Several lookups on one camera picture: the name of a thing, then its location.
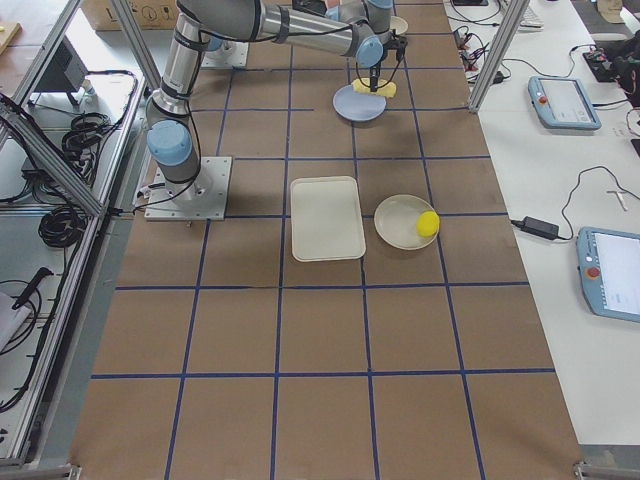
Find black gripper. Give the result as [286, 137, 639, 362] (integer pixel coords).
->
[369, 34, 408, 92]

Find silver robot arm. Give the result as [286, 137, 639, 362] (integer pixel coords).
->
[147, 1, 420, 216]
[291, 0, 394, 34]

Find blue round plate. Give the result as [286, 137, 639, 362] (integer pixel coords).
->
[333, 85, 387, 122]

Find white round plate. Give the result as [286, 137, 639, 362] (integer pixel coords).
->
[374, 194, 439, 251]

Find white bowl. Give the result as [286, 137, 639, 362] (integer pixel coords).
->
[389, 15, 409, 35]

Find white rectangular tray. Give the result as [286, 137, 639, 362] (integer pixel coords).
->
[290, 176, 366, 262]

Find yellow ball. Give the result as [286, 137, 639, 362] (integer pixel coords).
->
[416, 210, 440, 238]

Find upper teach pendant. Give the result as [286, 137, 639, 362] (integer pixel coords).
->
[527, 76, 601, 131]

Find teach pendant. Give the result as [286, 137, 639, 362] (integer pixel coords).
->
[527, 76, 601, 131]
[576, 227, 639, 323]

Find black power adapter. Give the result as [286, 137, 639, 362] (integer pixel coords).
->
[520, 216, 559, 240]

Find cardboard box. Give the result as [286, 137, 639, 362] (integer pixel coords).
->
[80, 0, 179, 31]

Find white T-shaped tool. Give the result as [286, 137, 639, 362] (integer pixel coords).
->
[606, 190, 629, 212]

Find lower teach pendant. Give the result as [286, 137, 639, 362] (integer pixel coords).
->
[576, 227, 639, 323]

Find aluminium frame post right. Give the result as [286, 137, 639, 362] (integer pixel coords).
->
[468, 0, 529, 113]

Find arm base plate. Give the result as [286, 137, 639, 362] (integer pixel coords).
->
[144, 156, 232, 221]
[201, 38, 249, 70]

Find coiled black cables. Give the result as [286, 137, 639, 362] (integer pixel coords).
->
[60, 112, 113, 166]

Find aluminium frame left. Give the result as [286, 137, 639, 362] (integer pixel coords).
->
[1, 1, 160, 478]

